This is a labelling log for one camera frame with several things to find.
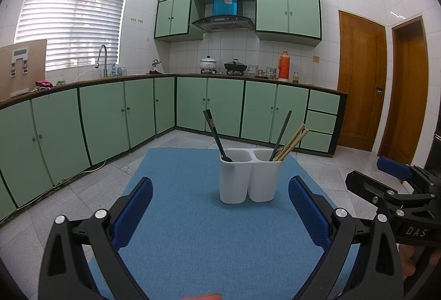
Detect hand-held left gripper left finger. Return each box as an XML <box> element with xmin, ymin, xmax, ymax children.
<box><xmin>38</xmin><ymin>177</ymin><xmax>154</xmax><ymax>300</ymax></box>

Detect white window blinds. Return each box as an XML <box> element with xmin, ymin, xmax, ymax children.
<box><xmin>14</xmin><ymin>0</ymin><xmax>132</xmax><ymax>71</ymax></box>

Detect white double utensil holder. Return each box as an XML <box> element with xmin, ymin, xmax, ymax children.
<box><xmin>219</xmin><ymin>148</ymin><xmax>285</xmax><ymax>205</ymax></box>

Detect black wok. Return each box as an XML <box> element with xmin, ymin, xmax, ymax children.
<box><xmin>224</xmin><ymin>59</ymin><xmax>248</xmax><ymax>75</ymax></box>

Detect wooden chopstick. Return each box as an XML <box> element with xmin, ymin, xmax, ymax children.
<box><xmin>277</xmin><ymin>128</ymin><xmax>310</xmax><ymax>162</ymax></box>
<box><xmin>274</xmin><ymin>124</ymin><xmax>306</xmax><ymax>162</ymax></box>

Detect orange thermos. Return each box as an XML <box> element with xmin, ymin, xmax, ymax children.
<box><xmin>278</xmin><ymin>51</ymin><xmax>291</xmax><ymax>81</ymax></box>

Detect cardboard box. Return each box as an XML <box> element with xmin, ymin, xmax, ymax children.
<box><xmin>0</xmin><ymin>39</ymin><xmax>48</xmax><ymax>100</ymax></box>

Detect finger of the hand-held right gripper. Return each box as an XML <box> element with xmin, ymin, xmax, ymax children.
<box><xmin>377</xmin><ymin>157</ymin><xmax>441</xmax><ymax>183</ymax></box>
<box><xmin>345</xmin><ymin>170</ymin><xmax>438</xmax><ymax>218</ymax></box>

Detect steel kitchen faucet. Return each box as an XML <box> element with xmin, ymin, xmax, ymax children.
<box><xmin>95</xmin><ymin>44</ymin><xmax>108</xmax><ymax>77</ymax></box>

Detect plain wooden door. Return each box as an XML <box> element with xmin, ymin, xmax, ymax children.
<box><xmin>377</xmin><ymin>16</ymin><xmax>429</xmax><ymax>166</ymax></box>

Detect blue box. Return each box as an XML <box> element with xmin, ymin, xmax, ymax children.
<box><xmin>212</xmin><ymin>0</ymin><xmax>240</xmax><ymax>16</ymax></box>

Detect wooden door with handle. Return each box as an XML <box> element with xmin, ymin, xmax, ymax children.
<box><xmin>337</xmin><ymin>10</ymin><xmax>387</xmax><ymax>152</ymax></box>

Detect green base cabinets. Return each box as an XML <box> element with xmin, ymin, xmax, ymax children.
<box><xmin>0</xmin><ymin>73</ymin><xmax>348</xmax><ymax>218</ymax></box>

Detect green wall cabinets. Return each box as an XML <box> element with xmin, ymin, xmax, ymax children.
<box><xmin>154</xmin><ymin>0</ymin><xmax>322</xmax><ymax>45</ymax></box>

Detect white cooking pot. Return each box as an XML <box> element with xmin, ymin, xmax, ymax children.
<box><xmin>199</xmin><ymin>56</ymin><xmax>217</xmax><ymax>74</ymax></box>

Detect blue tablecloth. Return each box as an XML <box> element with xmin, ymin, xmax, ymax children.
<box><xmin>87</xmin><ymin>147</ymin><xmax>362</xmax><ymax>300</ymax></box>

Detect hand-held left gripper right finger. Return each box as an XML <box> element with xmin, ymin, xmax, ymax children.
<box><xmin>288</xmin><ymin>176</ymin><xmax>404</xmax><ymax>300</ymax></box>

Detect dark wooden cabinet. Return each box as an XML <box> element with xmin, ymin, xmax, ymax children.
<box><xmin>426</xmin><ymin>130</ymin><xmax>441</xmax><ymax>170</ymax></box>

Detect person's right hand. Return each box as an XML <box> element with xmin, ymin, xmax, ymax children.
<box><xmin>398</xmin><ymin>245</ymin><xmax>441</xmax><ymax>278</ymax></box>

